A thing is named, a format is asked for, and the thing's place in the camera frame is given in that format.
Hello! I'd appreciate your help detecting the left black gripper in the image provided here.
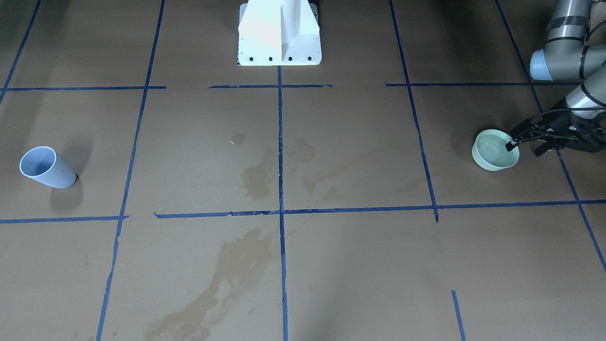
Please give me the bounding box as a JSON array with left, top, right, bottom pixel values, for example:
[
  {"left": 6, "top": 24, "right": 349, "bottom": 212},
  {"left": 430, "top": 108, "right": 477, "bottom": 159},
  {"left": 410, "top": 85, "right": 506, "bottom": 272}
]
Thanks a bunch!
[{"left": 506, "top": 111, "right": 606, "bottom": 157}]

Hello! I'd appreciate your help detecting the green plastic bowl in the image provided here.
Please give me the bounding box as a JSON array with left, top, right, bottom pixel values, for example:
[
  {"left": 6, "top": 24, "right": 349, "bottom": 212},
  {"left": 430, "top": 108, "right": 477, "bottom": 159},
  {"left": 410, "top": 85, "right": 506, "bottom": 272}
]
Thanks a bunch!
[{"left": 472, "top": 129, "right": 520, "bottom": 171}]

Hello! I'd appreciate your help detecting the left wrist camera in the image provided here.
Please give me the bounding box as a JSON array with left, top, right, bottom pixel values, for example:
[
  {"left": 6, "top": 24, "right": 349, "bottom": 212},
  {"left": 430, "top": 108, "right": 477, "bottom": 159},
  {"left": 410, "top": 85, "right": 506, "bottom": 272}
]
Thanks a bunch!
[{"left": 510, "top": 114, "right": 559, "bottom": 140}]

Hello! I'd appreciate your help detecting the blue plastic cup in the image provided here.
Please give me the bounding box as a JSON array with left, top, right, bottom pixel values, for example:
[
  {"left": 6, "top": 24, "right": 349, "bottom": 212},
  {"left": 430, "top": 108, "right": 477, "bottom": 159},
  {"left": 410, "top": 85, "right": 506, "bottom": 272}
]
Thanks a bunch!
[{"left": 19, "top": 145, "right": 77, "bottom": 188}]

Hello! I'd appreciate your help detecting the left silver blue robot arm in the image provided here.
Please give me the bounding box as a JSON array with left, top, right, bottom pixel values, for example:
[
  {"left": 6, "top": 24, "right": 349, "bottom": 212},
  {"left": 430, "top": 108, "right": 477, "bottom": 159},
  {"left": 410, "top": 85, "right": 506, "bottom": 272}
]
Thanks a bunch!
[{"left": 505, "top": 0, "right": 606, "bottom": 157}]

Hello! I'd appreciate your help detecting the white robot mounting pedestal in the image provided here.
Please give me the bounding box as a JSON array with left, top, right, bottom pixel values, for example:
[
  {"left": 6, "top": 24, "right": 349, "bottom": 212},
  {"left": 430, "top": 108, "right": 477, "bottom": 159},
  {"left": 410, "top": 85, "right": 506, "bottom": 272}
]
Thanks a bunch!
[{"left": 237, "top": 0, "right": 322, "bottom": 66}]

